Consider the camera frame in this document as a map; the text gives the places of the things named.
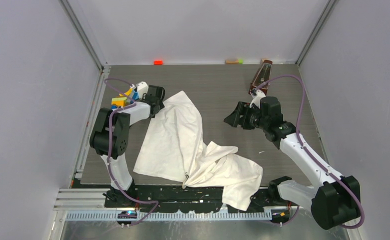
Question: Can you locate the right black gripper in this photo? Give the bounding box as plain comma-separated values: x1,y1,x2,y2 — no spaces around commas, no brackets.
224,101,269,131

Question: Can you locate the white floral t-shirt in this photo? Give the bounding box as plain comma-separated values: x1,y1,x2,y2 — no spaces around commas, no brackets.
133,91,263,211

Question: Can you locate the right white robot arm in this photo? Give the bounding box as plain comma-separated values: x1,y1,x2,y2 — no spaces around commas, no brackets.
224,96,364,230

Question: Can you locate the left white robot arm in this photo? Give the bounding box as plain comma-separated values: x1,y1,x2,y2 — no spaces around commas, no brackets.
89,85,165,207

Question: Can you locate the yellow arch block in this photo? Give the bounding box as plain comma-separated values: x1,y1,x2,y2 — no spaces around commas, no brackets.
119,88,134,98

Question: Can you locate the light green flat block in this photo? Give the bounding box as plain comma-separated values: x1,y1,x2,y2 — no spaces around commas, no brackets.
111,97,127,102

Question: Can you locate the brown wooden metronome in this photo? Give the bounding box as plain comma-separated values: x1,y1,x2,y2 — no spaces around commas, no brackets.
248,58,273,94

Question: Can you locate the tan and green block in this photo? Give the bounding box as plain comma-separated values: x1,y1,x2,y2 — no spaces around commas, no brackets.
225,58,243,65

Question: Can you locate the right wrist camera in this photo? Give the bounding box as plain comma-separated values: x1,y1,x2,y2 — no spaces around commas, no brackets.
250,88,266,109

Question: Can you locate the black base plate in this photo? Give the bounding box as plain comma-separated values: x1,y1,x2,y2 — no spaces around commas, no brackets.
104,184,301,215

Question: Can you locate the aluminium front rail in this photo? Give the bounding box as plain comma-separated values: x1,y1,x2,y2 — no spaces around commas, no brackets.
53,186,354,222

